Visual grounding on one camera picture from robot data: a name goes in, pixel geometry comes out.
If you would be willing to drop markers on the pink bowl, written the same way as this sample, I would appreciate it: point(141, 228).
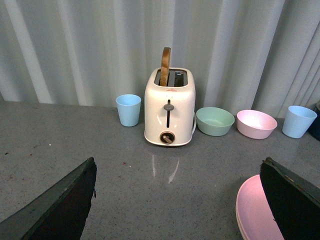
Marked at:
point(255, 124)

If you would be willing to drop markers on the light blue cup left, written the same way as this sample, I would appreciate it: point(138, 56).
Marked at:
point(128, 107)

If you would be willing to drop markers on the top-camera left gripper black left finger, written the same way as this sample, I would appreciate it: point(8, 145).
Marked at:
point(59, 213)

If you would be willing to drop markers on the pink plate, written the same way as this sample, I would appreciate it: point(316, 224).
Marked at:
point(254, 212)

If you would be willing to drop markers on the grey curtain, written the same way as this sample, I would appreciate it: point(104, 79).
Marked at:
point(243, 54)

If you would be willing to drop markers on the cream white toaster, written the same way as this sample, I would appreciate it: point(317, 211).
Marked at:
point(169, 111)

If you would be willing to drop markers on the top-camera left gripper black right finger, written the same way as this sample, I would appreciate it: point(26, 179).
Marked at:
point(293, 201)

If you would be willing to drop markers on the cream white plate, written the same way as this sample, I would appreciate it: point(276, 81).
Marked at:
point(239, 223)

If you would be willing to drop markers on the light blue cup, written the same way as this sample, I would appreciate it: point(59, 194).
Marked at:
point(297, 121)
point(128, 107)

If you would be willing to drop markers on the light blue cup right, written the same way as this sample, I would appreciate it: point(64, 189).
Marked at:
point(297, 121)

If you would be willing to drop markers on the dark blue saucepan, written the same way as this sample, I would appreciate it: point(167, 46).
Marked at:
point(314, 128)

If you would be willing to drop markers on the green bowl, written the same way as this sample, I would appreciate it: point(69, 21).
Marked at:
point(214, 121)

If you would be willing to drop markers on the brown toast slice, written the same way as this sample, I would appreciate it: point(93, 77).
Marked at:
point(165, 66)

